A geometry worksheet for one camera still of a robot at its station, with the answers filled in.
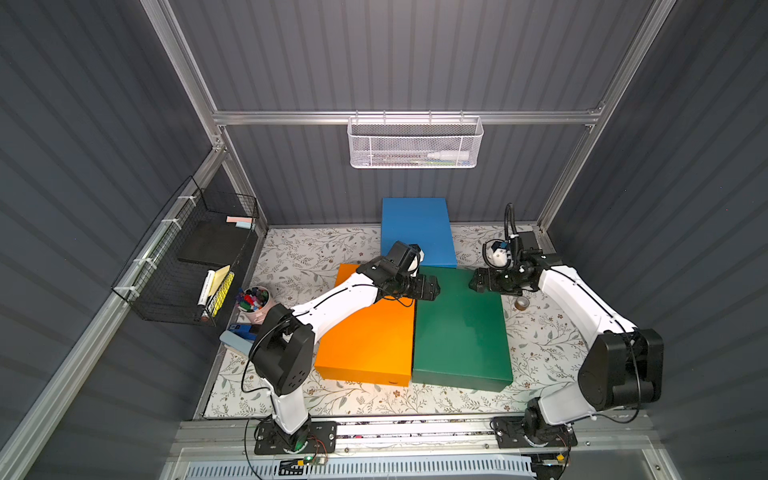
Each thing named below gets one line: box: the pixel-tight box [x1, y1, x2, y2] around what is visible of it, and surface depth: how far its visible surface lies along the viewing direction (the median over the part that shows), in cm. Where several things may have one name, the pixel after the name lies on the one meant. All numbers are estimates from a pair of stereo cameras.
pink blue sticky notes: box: [226, 216, 253, 230], surface depth 86 cm
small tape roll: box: [514, 296, 531, 311], surface depth 99 cm
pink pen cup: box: [237, 286, 271, 325], surface depth 86 cm
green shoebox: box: [412, 266, 513, 392], surface depth 80 cm
